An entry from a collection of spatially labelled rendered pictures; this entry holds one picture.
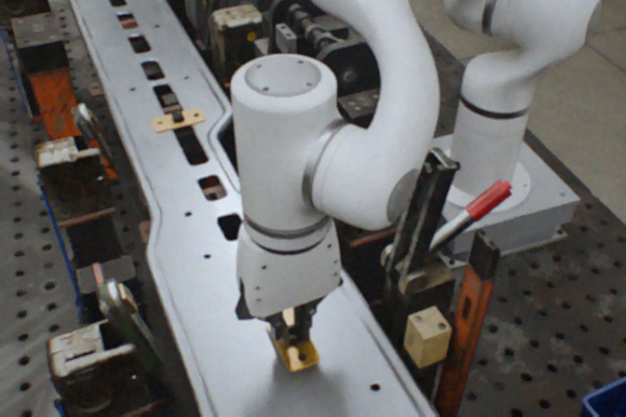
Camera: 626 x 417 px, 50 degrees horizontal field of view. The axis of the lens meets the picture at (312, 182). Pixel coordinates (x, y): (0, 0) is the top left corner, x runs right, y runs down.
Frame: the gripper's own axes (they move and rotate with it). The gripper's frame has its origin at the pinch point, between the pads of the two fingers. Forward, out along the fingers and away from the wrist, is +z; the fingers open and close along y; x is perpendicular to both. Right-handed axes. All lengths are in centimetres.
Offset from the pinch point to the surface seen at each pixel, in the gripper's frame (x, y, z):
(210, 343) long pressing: -3.7, 8.3, 3.4
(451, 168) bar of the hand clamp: 1.7, -16.7, -17.8
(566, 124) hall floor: -121, -173, 104
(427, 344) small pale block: 9.5, -11.2, -1.9
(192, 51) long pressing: -66, -8, 3
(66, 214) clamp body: -38.3, 20.1, 8.9
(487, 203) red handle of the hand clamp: 0.7, -23.4, -9.7
